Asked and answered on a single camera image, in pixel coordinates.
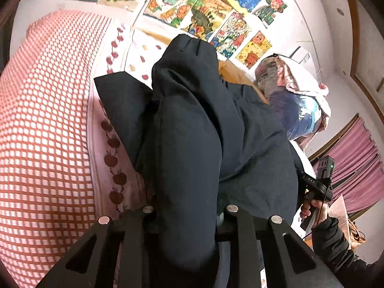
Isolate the group of colourful wall drawings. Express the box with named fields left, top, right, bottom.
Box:
left=64, top=0, right=288, bottom=69

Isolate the white air conditioner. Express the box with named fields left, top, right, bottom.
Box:
left=289, top=46, right=321, bottom=78

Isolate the brown cardboard sheet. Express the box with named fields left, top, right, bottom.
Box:
left=328, top=193, right=350, bottom=237

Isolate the apple print bed sheet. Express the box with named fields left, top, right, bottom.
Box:
left=87, top=21, right=168, bottom=216

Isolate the pink curtain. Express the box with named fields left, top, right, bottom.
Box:
left=309, top=117, right=384, bottom=216

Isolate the person's right hand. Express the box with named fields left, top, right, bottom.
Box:
left=299, top=199, right=329, bottom=225

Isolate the brown bag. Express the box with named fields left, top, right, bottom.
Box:
left=348, top=219, right=367, bottom=250

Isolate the blue bedding in plastic bag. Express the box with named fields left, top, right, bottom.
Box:
left=268, top=91, right=323, bottom=140

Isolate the pink and white quilt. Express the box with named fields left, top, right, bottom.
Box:
left=255, top=53, right=332, bottom=132

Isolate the red checkered blanket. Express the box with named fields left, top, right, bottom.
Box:
left=0, top=10, right=119, bottom=288

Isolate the wooden ceiling trim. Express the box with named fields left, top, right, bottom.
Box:
left=343, top=0, right=384, bottom=114

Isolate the dark navy garment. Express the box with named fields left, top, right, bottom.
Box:
left=94, top=34, right=299, bottom=288

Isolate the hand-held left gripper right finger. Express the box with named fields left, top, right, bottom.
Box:
left=216, top=204, right=345, bottom=288

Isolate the person's right forearm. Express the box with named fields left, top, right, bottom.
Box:
left=310, top=216, right=384, bottom=288

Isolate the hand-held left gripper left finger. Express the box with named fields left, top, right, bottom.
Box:
left=36, top=205, right=159, bottom=288

